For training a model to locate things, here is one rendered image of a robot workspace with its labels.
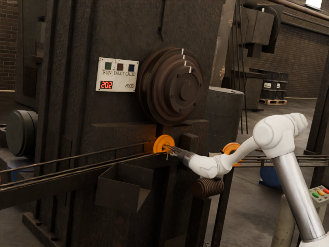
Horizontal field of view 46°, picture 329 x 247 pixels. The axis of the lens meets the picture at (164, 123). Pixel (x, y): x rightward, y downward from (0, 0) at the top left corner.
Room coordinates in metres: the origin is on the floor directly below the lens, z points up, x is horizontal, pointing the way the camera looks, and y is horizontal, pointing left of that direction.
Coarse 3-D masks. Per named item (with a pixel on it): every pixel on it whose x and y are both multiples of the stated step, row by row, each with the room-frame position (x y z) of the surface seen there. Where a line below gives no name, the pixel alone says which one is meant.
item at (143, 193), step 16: (112, 176) 1.89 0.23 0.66; (128, 176) 1.93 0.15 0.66; (144, 176) 1.92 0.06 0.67; (96, 192) 1.69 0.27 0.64; (112, 192) 1.68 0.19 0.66; (128, 192) 1.66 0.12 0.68; (144, 192) 1.87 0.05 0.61; (112, 208) 1.68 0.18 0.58; (128, 208) 1.66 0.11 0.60; (128, 224) 1.82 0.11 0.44
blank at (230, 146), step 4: (228, 144) 2.54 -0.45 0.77; (232, 144) 2.52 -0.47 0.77; (236, 144) 2.53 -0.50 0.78; (224, 148) 2.52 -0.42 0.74; (228, 148) 2.52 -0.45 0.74; (232, 148) 2.52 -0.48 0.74; (236, 148) 2.53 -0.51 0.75; (224, 152) 2.51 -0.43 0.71; (228, 152) 2.52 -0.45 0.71; (240, 160) 2.53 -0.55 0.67; (236, 164) 2.53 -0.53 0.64
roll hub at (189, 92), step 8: (176, 72) 2.19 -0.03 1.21; (184, 72) 2.22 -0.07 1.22; (168, 80) 2.18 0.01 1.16; (176, 80) 2.19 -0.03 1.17; (184, 80) 2.24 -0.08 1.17; (192, 80) 2.29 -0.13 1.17; (200, 80) 2.33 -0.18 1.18; (168, 88) 2.17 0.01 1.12; (176, 88) 2.21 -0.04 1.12; (184, 88) 2.23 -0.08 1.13; (192, 88) 2.27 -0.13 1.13; (200, 88) 2.34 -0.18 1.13; (168, 96) 2.17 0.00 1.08; (176, 96) 2.21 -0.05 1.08; (184, 96) 2.23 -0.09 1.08; (192, 96) 2.31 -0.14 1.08; (200, 96) 2.34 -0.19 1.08; (168, 104) 2.20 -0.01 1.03; (176, 104) 2.21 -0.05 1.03; (184, 104) 2.27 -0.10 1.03; (192, 104) 2.30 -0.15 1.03; (184, 112) 2.26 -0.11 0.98
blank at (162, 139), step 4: (160, 136) 2.32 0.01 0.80; (164, 136) 2.32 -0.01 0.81; (168, 136) 2.33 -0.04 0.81; (156, 140) 2.30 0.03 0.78; (160, 140) 2.29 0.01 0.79; (164, 140) 2.32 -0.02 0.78; (168, 140) 2.34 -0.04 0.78; (172, 140) 2.36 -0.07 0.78; (156, 144) 2.29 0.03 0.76; (160, 144) 2.29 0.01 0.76; (168, 144) 2.35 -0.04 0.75; (172, 144) 2.37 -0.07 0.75; (156, 148) 2.28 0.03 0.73; (160, 148) 2.30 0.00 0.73
